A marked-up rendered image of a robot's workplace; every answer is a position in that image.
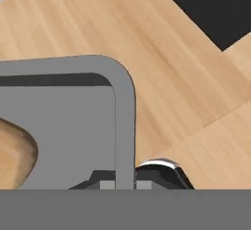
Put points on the black flat hob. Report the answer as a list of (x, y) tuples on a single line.
[(212, 5)]

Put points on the brown rounded food item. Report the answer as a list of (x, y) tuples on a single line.
[(14, 155)]

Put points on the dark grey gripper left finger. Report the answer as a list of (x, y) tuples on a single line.
[(104, 179)]

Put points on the silver round object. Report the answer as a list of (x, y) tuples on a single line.
[(159, 162)]

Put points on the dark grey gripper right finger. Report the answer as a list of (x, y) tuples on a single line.
[(160, 179)]

